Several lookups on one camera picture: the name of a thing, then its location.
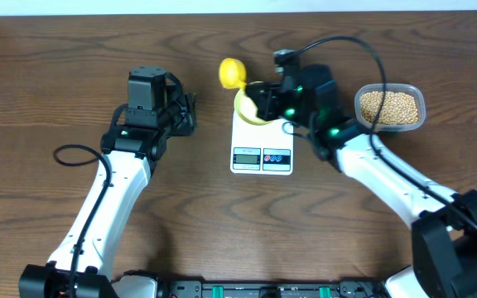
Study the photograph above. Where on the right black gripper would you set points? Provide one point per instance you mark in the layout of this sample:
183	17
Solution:
266	106

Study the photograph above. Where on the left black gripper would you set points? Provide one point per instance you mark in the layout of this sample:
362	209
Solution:
188	102

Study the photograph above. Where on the pale yellow bowl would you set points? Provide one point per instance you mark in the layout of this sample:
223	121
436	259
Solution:
247	109

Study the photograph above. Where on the yellow measuring scoop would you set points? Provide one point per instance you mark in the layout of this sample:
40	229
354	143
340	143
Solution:
232	74

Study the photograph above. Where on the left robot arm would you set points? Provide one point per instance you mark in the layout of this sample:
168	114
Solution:
82	265

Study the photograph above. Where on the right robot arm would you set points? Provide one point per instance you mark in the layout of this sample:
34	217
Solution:
443	223

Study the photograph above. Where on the white digital kitchen scale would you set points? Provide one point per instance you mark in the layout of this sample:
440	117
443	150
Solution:
261	150

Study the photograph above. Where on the soybeans in container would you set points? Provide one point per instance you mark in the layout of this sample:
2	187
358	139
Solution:
393	108

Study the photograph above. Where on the clear plastic container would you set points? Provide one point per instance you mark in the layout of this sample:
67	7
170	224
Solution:
404	88

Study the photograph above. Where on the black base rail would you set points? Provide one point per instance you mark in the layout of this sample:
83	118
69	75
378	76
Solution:
263	289

